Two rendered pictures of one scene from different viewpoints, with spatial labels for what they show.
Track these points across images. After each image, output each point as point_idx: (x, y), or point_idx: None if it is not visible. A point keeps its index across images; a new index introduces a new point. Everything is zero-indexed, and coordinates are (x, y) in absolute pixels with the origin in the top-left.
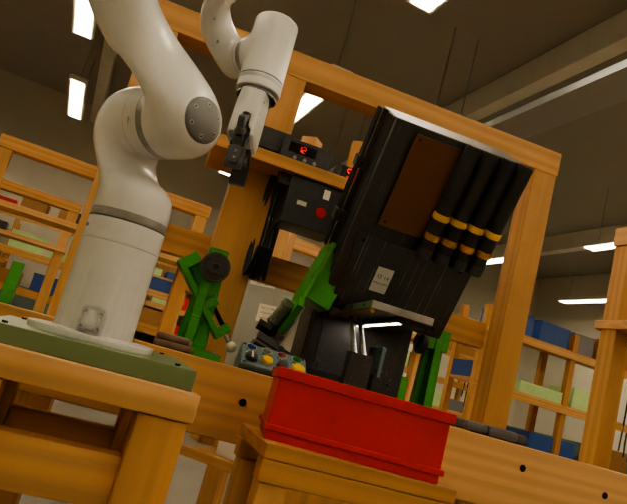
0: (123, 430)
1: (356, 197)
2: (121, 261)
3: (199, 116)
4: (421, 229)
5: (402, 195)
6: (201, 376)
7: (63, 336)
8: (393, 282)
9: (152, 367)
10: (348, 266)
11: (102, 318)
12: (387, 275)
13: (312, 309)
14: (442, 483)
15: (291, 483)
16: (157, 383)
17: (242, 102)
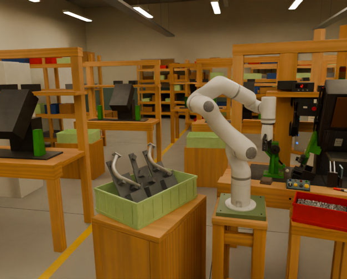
0: None
1: (320, 117)
2: (241, 190)
3: (249, 153)
4: None
5: (337, 117)
6: (275, 193)
7: (233, 210)
8: (343, 141)
9: (254, 217)
10: (323, 140)
11: (241, 203)
12: (340, 140)
13: None
14: None
15: (301, 234)
16: (257, 220)
17: (263, 130)
